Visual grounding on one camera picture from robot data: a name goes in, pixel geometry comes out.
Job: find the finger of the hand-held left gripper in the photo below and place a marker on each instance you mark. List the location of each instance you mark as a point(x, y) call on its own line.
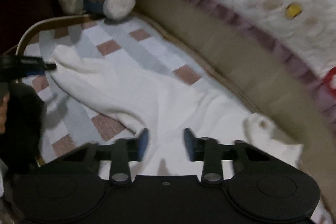
point(35, 66)

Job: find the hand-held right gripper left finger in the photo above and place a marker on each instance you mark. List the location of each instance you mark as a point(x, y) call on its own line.
point(143, 144)

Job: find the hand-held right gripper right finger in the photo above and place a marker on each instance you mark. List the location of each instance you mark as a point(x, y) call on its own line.
point(189, 144)

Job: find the white fleece towel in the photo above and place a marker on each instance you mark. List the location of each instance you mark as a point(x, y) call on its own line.
point(157, 103)

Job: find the checkered rug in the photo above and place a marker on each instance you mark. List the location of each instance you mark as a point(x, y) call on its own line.
point(147, 56)

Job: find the beige bed base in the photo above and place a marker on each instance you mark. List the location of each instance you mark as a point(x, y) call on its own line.
point(249, 61)

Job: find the white quilt with red bears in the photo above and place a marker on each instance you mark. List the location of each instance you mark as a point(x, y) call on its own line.
point(262, 3)

